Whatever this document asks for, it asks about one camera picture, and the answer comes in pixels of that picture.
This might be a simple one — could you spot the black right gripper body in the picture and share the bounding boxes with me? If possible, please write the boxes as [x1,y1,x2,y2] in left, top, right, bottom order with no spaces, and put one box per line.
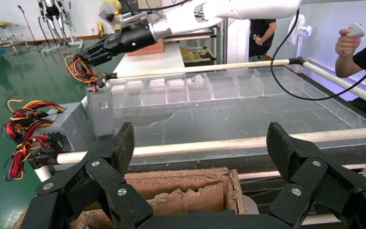
[116,22,158,55]

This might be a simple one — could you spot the red brown box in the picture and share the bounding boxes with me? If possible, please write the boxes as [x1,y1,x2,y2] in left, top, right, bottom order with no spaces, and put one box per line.
[126,40,165,58]

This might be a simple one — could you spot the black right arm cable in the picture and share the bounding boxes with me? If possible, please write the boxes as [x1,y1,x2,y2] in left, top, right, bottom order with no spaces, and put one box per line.
[270,9,366,102]

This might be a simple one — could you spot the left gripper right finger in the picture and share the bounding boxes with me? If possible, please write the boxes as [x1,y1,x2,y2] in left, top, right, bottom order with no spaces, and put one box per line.
[266,121,366,229]

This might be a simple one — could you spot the white standing fan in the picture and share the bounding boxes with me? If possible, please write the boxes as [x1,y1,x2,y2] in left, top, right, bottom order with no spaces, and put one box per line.
[286,14,313,75]

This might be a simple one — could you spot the grey handheld controller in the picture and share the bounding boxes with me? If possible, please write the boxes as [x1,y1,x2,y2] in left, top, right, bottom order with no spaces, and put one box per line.
[343,22,366,55]

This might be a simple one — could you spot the operator forearm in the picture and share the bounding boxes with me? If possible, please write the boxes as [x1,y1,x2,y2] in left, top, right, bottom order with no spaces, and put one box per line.
[334,47,366,79]

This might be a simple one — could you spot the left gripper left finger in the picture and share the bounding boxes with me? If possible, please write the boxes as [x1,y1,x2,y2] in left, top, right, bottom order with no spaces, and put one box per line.
[20,122,153,229]

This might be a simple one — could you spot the white pillar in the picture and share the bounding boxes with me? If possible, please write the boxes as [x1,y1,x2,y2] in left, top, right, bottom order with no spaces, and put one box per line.
[226,17,251,64]

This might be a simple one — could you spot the yellow bags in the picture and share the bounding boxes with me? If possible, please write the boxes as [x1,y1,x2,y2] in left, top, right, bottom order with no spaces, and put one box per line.
[179,46,204,62]

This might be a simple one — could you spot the brown cardboard divider box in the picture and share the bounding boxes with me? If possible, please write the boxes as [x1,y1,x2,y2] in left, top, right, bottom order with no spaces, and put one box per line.
[12,167,248,229]

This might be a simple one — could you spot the standing person black shirt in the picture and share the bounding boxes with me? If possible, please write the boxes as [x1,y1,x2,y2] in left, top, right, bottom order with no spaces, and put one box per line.
[248,19,278,59]

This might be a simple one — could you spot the operator hand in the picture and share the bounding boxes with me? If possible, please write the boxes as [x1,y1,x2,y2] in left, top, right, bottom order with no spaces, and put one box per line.
[335,28,360,57]

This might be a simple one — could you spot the clear acrylic divider tray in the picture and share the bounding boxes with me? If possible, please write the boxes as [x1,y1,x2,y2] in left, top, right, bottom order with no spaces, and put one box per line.
[110,67,366,143]

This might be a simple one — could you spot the white pipe leg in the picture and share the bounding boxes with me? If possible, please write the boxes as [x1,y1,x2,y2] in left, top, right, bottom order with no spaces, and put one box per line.
[34,165,53,183]

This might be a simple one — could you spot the humanoid legs on stand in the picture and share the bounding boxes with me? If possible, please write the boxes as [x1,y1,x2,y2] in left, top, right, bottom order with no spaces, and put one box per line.
[37,0,84,54]

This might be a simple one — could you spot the black microphone stand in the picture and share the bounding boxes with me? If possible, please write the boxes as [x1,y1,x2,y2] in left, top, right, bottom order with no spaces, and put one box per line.
[16,4,46,52]

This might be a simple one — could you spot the table with laptop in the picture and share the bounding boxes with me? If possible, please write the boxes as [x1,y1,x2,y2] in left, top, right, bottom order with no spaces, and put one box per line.
[0,19,21,48]

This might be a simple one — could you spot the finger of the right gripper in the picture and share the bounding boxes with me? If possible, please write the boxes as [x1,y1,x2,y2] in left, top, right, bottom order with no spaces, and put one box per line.
[82,43,124,68]
[89,31,122,58]

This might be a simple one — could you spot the metal shelf rack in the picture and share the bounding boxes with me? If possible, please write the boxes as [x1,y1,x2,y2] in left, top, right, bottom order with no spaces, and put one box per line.
[162,22,228,68]

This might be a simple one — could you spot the grey power supply coloured wires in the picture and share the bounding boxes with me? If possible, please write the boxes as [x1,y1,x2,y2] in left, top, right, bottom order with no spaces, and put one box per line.
[1,110,82,182]
[63,53,115,138]
[6,94,97,143]

